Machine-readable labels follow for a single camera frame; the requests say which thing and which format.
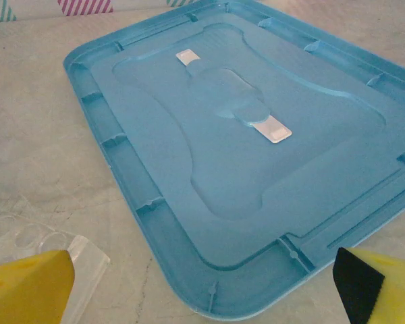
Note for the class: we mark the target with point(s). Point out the blue plastic storage box lid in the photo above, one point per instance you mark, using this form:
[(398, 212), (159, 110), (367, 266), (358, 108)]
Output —
[(222, 152)]

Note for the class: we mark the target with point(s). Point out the clear acrylic test tube rack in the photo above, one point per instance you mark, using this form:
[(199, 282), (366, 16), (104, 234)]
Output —
[(87, 263)]

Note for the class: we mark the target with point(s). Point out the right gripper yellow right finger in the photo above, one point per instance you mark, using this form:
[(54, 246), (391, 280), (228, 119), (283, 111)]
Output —
[(384, 293)]

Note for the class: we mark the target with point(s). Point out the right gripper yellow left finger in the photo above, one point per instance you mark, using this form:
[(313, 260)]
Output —
[(27, 290)]

